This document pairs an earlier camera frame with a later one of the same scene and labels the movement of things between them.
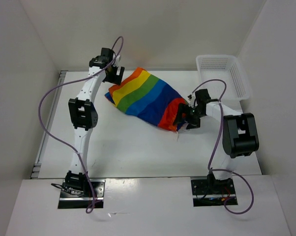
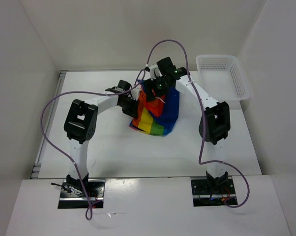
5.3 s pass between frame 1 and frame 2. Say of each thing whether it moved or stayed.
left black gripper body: moved
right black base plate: stayed
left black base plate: stayed
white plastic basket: stayed
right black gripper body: moved
